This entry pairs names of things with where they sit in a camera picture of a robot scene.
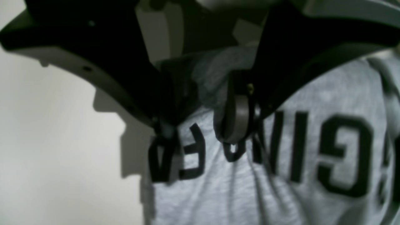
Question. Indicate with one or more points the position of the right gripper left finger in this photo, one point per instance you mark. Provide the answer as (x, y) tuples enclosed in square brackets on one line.
[(101, 42)]

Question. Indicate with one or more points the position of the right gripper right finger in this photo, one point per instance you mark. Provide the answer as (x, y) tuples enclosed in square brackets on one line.
[(301, 40)]

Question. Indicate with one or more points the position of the grey T-shirt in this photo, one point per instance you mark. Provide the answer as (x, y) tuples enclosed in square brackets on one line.
[(328, 156)]

